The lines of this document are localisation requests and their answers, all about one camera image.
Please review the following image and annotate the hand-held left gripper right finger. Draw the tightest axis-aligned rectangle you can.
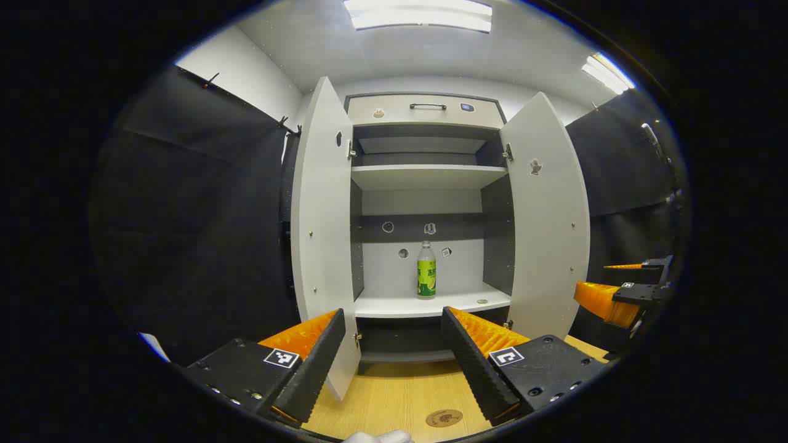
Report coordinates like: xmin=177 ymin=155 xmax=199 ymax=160
xmin=441 ymin=306 xmax=610 ymax=426

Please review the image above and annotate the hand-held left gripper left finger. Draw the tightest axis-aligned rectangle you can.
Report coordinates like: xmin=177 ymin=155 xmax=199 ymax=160
xmin=182 ymin=309 xmax=347 ymax=426

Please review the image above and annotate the round cork coaster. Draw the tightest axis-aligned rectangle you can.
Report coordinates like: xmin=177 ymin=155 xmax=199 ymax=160
xmin=425 ymin=409 xmax=464 ymax=428

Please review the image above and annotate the white cabinet door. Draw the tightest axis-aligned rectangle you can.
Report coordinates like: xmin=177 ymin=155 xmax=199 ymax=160
xmin=500 ymin=92 xmax=592 ymax=340
xmin=291 ymin=76 xmax=362 ymax=402

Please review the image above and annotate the green label plastic bottle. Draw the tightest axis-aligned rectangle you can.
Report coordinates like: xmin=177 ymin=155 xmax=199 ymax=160
xmin=417 ymin=241 xmax=437 ymax=300

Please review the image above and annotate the white cabinet shelf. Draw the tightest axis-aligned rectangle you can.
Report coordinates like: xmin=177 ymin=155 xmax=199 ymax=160
xmin=354 ymin=283 xmax=512 ymax=319
xmin=351 ymin=165 xmax=509 ymax=190

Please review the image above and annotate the white and grey cabinet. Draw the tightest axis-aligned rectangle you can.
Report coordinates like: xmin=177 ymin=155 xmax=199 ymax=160
xmin=344 ymin=92 xmax=515 ymax=376

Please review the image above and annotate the white cabinet drawer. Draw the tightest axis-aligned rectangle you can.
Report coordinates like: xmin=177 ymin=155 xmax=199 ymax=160
xmin=347 ymin=94 xmax=505 ymax=130

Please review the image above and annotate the metal pole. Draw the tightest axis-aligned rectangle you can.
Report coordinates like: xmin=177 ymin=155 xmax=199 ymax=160
xmin=640 ymin=123 xmax=684 ymax=204

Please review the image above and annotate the black backdrop cloth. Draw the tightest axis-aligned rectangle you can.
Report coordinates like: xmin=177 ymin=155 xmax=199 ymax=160
xmin=89 ymin=65 xmax=684 ymax=364

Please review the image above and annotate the ceiling light panel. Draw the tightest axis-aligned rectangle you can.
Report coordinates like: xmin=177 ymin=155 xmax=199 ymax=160
xmin=582 ymin=54 xmax=636 ymax=94

